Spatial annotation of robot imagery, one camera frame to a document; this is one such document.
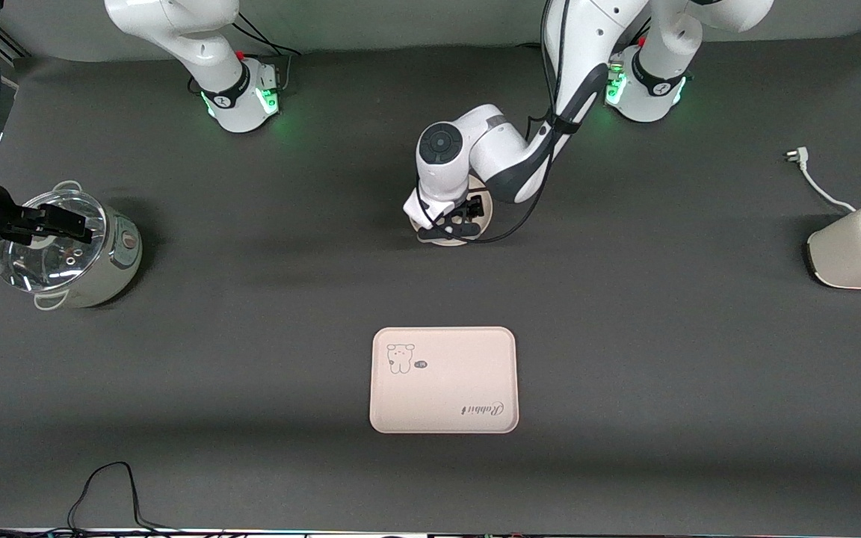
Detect dark grey table mat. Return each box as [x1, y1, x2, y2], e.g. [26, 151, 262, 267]
[0, 30, 861, 535]

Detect cream white toaster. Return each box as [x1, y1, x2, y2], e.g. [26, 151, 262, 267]
[806, 203, 861, 290]

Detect silver electric cooking pot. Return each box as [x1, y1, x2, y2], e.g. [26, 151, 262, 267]
[0, 179, 144, 311]

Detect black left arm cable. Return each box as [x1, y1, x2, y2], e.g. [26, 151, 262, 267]
[416, 0, 573, 245]

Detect round beige plate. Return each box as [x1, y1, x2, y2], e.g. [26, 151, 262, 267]
[410, 176, 493, 248]

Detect beige rectangular rabbit tray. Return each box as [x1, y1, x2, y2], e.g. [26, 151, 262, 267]
[369, 327, 519, 434]

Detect black loose floor cable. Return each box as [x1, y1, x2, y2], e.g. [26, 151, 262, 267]
[68, 462, 177, 533]

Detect black right base cables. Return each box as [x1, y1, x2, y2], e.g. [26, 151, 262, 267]
[232, 15, 303, 94]

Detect aluminium frame rail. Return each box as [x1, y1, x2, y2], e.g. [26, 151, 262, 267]
[0, 21, 31, 64]

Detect white toaster power cord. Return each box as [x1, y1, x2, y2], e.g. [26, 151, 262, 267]
[784, 147, 857, 214]

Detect glass pot lid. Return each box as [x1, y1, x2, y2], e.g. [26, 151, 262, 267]
[0, 191, 108, 292]

